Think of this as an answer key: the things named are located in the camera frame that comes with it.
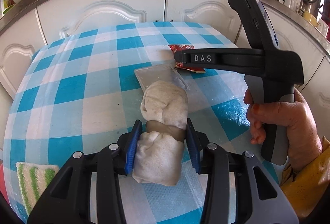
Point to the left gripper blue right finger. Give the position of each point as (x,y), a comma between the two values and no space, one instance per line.
(193,145)

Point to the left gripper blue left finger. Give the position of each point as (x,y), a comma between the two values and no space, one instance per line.
(131,145)

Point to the white cloth bundle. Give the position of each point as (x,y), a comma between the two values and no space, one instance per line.
(160,148)

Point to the green striped white sponge cloth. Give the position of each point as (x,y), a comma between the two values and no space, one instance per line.
(33,179)

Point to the yellow sleeve forearm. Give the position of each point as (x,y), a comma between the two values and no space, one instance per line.
(305,188)

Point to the white kitchen cabinet doors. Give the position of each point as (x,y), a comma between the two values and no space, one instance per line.
(32,24)

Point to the person's right hand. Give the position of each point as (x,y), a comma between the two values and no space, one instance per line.
(304,142)

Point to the clear plastic tray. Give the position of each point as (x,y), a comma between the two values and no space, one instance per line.
(162,72)

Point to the blue white checkered tablecloth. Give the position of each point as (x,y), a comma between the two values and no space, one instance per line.
(80,94)

